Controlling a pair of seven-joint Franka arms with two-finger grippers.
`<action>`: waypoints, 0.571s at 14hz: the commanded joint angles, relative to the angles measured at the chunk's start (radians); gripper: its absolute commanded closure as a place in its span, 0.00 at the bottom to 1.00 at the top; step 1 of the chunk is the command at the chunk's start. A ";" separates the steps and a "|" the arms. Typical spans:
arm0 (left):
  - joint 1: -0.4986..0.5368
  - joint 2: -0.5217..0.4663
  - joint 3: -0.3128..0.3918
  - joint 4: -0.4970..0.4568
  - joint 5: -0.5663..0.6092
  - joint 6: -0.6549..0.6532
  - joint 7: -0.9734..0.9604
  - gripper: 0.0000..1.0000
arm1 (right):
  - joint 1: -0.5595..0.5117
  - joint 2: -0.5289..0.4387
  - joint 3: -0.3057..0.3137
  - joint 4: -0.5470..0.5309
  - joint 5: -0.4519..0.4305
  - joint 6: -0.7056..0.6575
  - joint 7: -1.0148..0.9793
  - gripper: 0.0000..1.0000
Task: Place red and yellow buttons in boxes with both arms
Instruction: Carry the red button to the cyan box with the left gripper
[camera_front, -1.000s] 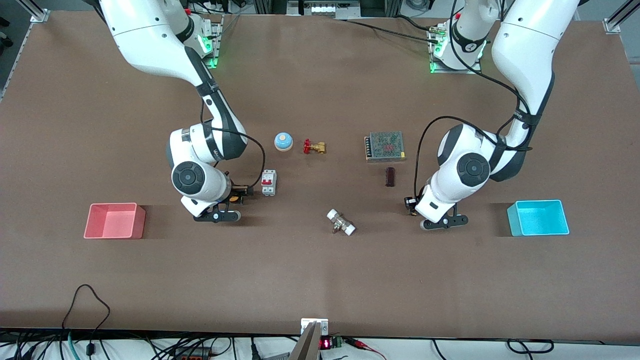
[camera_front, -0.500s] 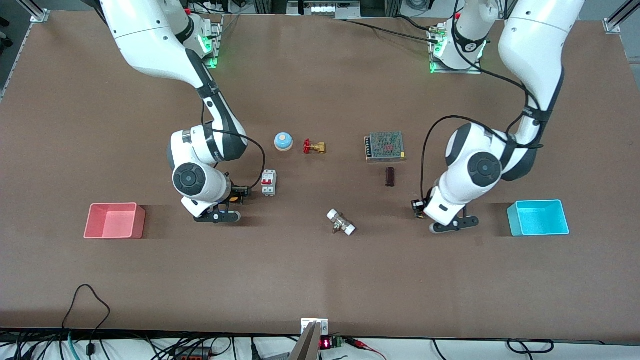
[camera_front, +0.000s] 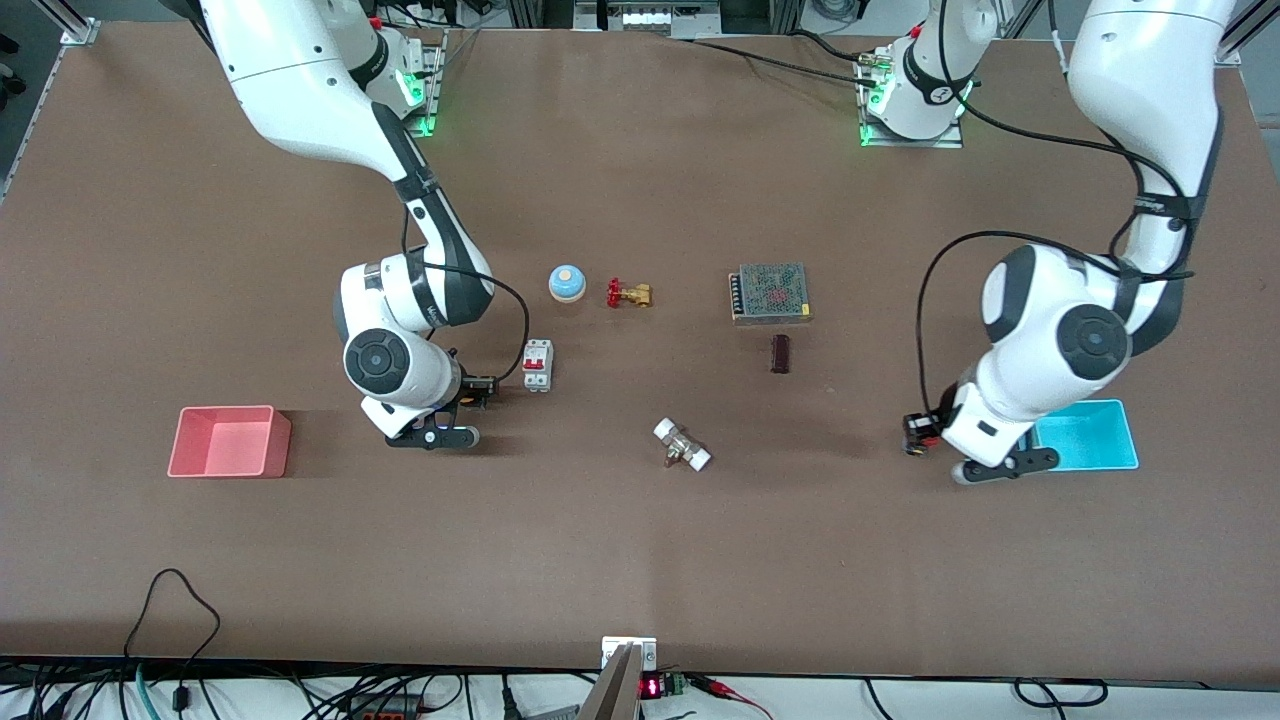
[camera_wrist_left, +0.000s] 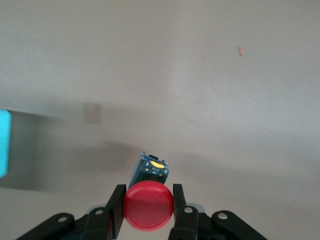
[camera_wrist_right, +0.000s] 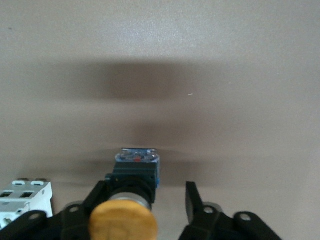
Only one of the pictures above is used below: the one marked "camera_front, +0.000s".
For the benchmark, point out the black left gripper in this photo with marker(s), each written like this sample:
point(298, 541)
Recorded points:
point(916, 432)

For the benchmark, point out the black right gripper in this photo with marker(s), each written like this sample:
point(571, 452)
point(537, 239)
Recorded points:
point(474, 386)

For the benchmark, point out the red push button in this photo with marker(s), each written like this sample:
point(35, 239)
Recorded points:
point(920, 432)

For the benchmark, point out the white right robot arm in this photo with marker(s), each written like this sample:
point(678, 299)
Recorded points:
point(300, 80)

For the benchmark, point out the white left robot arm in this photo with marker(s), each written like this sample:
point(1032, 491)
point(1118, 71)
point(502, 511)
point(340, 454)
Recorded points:
point(1140, 80)

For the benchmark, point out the blue round bell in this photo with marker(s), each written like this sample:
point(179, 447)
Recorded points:
point(566, 283)

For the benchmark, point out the dark brown block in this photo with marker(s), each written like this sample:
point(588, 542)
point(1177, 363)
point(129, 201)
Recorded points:
point(780, 354)

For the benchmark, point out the blue plastic box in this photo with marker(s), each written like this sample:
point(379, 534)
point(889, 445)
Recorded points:
point(1090, 438)

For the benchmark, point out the metal mesh power supply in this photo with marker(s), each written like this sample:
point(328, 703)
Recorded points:
point(770, 292)

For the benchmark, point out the brass fitting white ends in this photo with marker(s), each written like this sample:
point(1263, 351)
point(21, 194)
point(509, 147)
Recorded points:
point(682, 445)

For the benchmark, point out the pink plastic box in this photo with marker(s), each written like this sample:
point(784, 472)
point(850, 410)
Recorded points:
point(228, 442)

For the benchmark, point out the red clip lead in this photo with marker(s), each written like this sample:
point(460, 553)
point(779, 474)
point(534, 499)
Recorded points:
point(735, 695)

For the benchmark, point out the red digit display module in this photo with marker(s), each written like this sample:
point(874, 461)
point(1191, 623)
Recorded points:
point(660, 686)

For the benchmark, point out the white circuit breaker red switch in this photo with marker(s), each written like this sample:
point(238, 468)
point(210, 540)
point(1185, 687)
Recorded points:
point(537, 365)

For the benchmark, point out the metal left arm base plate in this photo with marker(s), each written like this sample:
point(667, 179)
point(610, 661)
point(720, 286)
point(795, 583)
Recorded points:
point(910, 140)

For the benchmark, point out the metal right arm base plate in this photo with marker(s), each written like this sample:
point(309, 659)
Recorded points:
point(428, 100)

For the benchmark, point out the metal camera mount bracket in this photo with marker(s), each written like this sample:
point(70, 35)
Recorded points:
point(629, 648)

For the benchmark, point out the grey camera pole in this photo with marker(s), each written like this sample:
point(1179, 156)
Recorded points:
point(612, 690)

